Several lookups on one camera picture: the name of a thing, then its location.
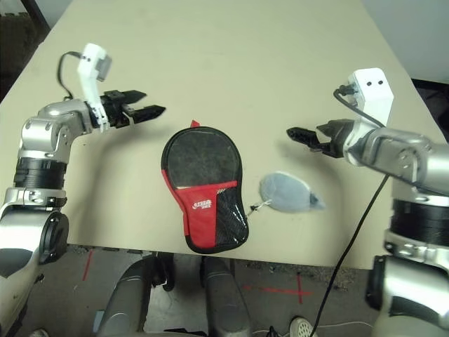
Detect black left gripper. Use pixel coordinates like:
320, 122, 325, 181
100, 90, 166, 129

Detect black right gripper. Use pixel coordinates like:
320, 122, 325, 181
286, 119, 354, 159

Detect black rubber ping-pong paddle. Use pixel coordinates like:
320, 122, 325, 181
164, 130, 239, 189

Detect red black paddle case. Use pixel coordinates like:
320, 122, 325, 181
161, 119, 250, 254

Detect black foam floor mat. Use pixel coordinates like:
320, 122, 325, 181
0, 12, 46, 95

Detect grey robot right leg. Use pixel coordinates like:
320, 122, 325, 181
199, 258, 252, 337

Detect grey robot leg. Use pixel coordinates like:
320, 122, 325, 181
96, 255, 176, 337
199, 258, 252, 337

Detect white mesh shoe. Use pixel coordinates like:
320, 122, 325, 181
290, 315, 319, 337

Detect grey robot left leg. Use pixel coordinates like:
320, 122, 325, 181
96, 255, 176, 337

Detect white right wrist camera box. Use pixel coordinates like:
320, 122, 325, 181
338, 68, 396, 129

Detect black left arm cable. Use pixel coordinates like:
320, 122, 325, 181
57, 51, 85, 101

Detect thin white floor cable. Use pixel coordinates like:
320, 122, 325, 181
317, 317, 375, 331

